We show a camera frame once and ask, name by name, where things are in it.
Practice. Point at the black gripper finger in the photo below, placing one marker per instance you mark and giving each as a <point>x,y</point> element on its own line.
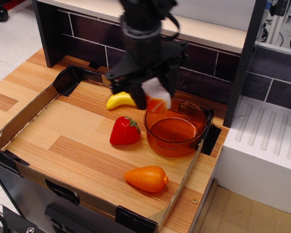
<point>138,95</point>
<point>168,77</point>

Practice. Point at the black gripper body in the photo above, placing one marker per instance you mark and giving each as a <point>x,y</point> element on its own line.
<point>146,53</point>

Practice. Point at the orange white toy sushi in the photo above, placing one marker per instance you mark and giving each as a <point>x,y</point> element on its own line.
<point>157,99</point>

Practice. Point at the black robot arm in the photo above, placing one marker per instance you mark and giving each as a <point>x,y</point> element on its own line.
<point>147,15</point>

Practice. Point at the transparent orange plastic pot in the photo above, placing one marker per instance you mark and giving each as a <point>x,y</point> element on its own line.
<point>177,131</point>

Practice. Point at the cardboard fence with black tape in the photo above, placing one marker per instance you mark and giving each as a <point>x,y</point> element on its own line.
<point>60,170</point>

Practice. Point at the yellow toy banana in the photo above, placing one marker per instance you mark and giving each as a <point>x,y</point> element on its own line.
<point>119,99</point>

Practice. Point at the red toy strawberry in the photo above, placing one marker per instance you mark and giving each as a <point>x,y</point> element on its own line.
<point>125,131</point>

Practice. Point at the dark tiled backsplash panel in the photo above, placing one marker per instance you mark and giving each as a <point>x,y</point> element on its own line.
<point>210,72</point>

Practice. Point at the light wooden shelf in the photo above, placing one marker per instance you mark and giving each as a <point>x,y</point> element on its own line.
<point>191,30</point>

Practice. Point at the orange toy carrot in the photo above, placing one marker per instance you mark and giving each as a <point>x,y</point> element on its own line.
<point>148,178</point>

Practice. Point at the white toy sink drainboard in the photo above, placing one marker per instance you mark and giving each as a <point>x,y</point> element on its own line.
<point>255,160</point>

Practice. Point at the dark grey vertical post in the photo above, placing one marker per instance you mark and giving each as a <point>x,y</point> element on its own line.
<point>245,61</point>

